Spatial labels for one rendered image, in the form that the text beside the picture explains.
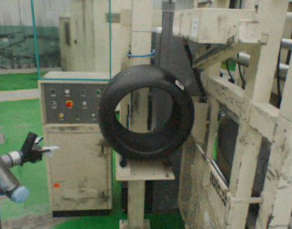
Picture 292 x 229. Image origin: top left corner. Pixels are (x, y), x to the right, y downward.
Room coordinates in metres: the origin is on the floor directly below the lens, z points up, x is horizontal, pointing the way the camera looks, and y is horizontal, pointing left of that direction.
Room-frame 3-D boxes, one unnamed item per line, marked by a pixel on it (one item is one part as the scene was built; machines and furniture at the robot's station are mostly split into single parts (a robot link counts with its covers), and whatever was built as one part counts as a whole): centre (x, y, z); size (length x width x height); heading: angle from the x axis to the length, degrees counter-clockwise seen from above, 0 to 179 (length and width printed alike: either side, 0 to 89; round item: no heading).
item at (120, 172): (1.64, 0.14, 0.84); 0.36 x 0.09 x 0.06; 6
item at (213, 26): (1.56, -0.31, 1.71); 0.61 x 0.25 x 0.15; 6
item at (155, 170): (1.66, 0.00, 0.80); 0.37 x 0.36 x 0.02; 96
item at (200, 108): (1.92, -0.35, 1.05); 0.20 x 0.15 x 0.30; 6
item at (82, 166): (2.25, 0.57, 0.63); 0.56 x 0.41 x 1.27; 96
